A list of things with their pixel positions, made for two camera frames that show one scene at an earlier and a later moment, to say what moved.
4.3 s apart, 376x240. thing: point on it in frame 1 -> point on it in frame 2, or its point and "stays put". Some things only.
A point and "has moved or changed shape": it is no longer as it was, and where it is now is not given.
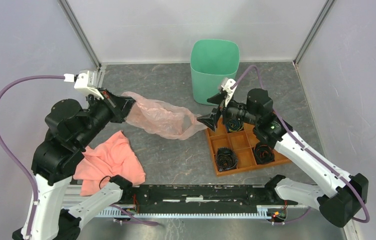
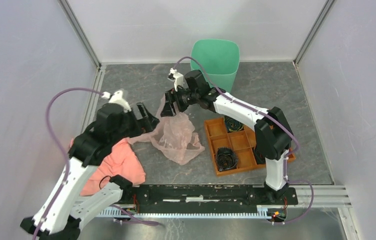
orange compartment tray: x=242 y=143 stays put
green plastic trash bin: x=212 y=61 stays put
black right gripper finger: x=211 y=120 -> x=168 y=109
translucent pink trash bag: x=165 y=118 has moved or changed shape
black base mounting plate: x=201 y=199 stays put
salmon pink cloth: x=115 y=156 stays put
